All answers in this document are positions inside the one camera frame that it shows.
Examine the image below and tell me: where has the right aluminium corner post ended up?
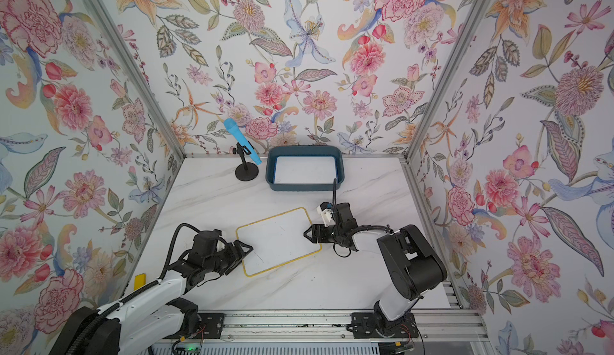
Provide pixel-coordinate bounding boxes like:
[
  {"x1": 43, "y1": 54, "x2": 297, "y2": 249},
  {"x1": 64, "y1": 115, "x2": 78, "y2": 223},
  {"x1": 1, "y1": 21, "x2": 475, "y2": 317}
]
[{"x1": 405, "y1": 0, "x2": 491, "y2": 164}]

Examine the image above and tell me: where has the blue-framed whiteboard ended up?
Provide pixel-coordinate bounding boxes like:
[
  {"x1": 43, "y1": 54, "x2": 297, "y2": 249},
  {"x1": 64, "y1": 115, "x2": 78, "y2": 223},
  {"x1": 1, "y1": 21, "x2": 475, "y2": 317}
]
[{"x1": 273, "y1": 156, "x2": 341, "y2": 185}]

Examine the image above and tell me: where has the teal plastic storage box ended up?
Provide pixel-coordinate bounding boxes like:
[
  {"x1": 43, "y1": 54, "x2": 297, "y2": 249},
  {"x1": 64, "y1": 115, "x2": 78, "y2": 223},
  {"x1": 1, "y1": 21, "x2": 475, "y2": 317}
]
[{"x1": 265, "y1": 146, "x2": 345, "y2": 192}]

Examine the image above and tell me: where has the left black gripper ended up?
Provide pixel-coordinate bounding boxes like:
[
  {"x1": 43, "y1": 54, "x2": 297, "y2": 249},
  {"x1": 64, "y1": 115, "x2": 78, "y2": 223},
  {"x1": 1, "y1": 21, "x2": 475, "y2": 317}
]
[{"x1": 205, "y1": 239, "x2": 256, "y2": 278}]

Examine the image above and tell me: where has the blue microphone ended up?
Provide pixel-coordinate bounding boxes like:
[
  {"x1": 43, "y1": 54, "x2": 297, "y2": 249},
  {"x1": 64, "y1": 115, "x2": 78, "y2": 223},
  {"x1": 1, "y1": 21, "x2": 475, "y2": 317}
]
[{"x1": 223, "y1": 118, "x2": 262, "y2": 165}]

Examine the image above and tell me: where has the aluminium corner post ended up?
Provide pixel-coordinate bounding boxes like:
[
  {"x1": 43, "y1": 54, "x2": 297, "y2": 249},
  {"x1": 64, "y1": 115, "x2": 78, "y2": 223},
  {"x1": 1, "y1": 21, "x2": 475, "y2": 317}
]
[
  {"x1": 405, "y1": 0, "x2": 491, "y2": 164},
  {"x1": 83, "y1": 0, "x2": 186, "y2": 164}
]

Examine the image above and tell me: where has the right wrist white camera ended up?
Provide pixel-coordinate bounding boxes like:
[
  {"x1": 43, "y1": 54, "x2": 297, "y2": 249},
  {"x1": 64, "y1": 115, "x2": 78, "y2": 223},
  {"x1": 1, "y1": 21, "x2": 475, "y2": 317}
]
[{"x1": 317, "y1": 202, "x2": 336, "y2": 227}]

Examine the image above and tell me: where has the yellow-framed whiteboard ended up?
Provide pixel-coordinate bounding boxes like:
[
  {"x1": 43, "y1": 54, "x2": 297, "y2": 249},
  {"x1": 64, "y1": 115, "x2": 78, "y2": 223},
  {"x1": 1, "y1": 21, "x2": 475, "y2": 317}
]
[{"x1": 235, "y1": 207, "x2": 322, "y2": 278}]

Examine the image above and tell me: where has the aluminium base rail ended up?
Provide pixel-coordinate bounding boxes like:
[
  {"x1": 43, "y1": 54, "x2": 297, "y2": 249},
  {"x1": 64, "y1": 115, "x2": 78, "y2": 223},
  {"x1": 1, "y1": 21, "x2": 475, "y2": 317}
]
[{"x1": 208, "y1": 309, "x2": 488, "y2": 343}]

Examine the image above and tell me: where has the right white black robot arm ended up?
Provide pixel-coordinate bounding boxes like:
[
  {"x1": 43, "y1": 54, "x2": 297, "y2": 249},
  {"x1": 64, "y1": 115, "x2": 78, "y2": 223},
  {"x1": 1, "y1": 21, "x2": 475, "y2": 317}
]
[{"x1": 303, "y1": 180, "x2": 448, "y2": 326}]

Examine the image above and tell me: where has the left aluminium corner post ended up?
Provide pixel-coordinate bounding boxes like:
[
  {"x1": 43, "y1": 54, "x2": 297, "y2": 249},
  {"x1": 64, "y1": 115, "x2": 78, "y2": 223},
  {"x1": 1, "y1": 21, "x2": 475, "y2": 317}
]
[{"x1": 83, "y1": 0, "x2": 186, "y2": 164}]

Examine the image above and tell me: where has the black microphone stand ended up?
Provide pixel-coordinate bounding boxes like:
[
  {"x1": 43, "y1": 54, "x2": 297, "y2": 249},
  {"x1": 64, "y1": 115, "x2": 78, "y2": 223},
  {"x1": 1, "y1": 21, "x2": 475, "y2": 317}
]
[{"x1": 233, "y1": 143, "x2": 259, "y2": 182}]

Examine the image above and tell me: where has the yellow marker block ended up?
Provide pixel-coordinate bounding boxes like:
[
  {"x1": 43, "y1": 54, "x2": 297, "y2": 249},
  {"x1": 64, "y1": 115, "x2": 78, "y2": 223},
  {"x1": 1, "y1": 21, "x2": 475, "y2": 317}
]
[{"x1": 134, "y1": 274, "x2": 146, "y2": 290}]

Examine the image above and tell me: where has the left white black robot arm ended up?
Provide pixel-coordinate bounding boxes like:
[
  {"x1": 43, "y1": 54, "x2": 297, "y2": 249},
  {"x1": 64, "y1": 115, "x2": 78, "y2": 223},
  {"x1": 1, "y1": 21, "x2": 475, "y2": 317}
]
[{"x1": 51, "y1": 223, "x2": 254, "y2": 354}]

